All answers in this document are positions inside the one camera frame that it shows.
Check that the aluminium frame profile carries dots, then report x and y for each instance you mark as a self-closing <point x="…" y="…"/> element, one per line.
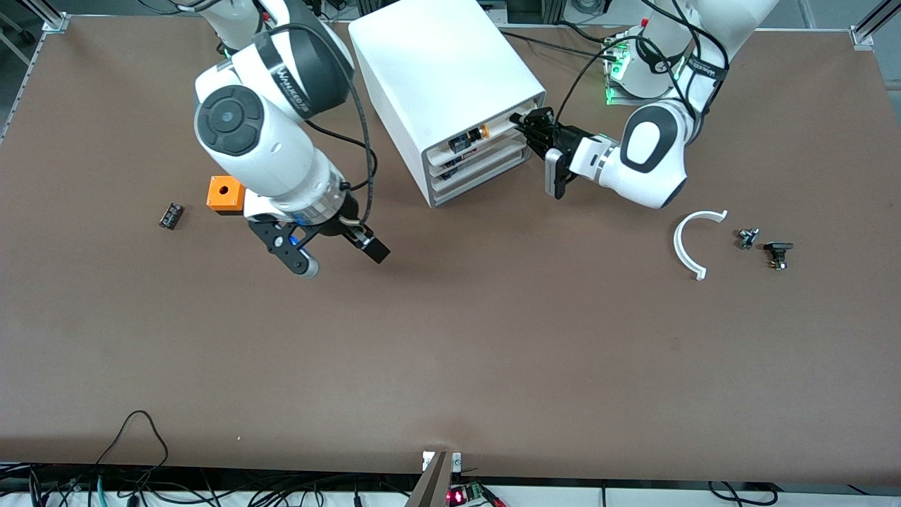
<point x="869" y="32"/>
<point x="55" y="23"/>

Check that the white curved plastic arc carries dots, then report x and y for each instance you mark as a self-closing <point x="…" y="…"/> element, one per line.
<point x="680" y="246"/>

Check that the small silver metal part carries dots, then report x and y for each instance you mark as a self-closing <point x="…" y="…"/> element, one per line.
<point x="747" y="238"/>

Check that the white drawer with black part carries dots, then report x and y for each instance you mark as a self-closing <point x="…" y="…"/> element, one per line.
<point x="496" y="165"/>

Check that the circuit board with red light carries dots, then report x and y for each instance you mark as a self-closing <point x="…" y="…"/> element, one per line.
<point x="464" y="494"/>

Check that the black cylindrical capacitor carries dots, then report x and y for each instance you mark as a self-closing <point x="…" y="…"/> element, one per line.
<point x="171" y="216"/>

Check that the black flat-head button part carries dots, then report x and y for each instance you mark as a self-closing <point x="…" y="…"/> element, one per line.
<point x="778" y="248"/>

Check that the white drawer cabinet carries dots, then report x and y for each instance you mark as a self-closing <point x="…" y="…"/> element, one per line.
<point x="436" y="63"/>

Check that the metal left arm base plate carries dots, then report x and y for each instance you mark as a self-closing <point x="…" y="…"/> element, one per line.
<point x="611" y="95"/>

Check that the grey camera stand post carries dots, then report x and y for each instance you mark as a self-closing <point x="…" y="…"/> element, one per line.
<point x="435" y="482"/>

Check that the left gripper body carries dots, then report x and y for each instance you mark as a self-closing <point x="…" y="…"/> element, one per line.
<point x="567" y="138"/>

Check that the orange button enclosure box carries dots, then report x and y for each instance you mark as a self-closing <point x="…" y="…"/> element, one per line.
<point x="224" y="191"/>

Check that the small black part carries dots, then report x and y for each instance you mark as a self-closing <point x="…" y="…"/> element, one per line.
<point x="451" y="174"/>

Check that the black push button with orange cap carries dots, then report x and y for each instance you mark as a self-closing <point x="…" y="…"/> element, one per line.
<point x="468" y="139"/>

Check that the white drawer with orange button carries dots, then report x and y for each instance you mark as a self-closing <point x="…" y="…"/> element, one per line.
<point x="500" y="128"/>

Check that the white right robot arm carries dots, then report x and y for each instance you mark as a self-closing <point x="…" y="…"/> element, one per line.
<point x="267" y="141"/>

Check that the white drawer with red part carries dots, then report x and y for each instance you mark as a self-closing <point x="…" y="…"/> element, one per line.
<point x="503" y="146"/>

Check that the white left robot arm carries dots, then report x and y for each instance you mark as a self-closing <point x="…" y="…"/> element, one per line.
<point x="654" y="155"/>

